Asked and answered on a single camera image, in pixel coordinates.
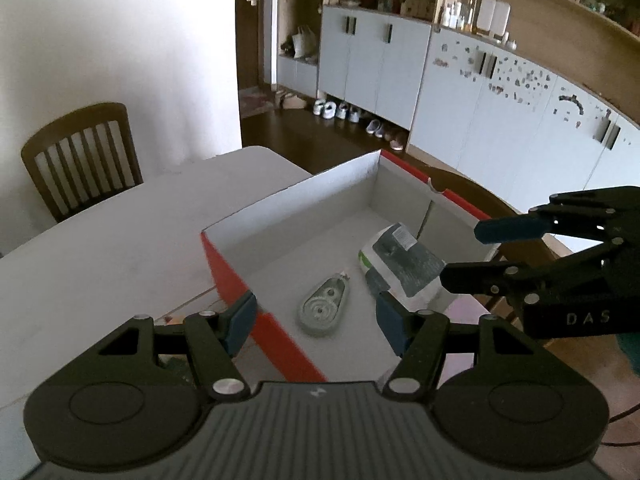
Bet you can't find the white green wipes pack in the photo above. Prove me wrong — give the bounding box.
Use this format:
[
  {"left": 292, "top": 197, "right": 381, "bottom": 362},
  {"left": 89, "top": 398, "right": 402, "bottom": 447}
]
[{"left": 358, "top": 223, "right": 454, "bottom": 313}]

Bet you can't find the grey correction tape dispenser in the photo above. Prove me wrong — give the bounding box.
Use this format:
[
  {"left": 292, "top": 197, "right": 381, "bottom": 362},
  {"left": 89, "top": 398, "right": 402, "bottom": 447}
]
[{"left": 296, "top": 272, "right": 350, "bottom": 337}]

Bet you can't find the red cardboard shoe box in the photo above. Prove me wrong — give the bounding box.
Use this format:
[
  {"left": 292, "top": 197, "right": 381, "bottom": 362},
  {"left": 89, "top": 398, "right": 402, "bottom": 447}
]
[{"left": 201, "top": 152, "right": 497, "bottom": 382}]

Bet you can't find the white shoes row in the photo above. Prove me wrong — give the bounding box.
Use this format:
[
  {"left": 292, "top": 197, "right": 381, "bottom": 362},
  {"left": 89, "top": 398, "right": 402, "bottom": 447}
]
[{"left": 311, "top": 99, "right": 408, "bottom": 152}]

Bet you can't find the far wooden chair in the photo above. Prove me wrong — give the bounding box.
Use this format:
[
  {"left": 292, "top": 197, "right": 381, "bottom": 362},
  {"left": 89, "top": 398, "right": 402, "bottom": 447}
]
[{"left": 21, "top": 102, "right": 143, "bottom": 222}]

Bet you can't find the dark wooden door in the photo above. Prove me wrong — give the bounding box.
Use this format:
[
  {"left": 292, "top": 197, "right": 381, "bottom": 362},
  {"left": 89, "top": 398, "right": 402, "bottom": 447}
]
[{"left": 235, "top": 0, "right": 262, "bottom": 91}]

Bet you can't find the white wall cabinet unit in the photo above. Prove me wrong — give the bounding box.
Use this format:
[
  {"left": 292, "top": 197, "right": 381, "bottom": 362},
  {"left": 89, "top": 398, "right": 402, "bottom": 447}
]
[{"left": 279, "top": 0, "right": 639, "bottom": 211}]

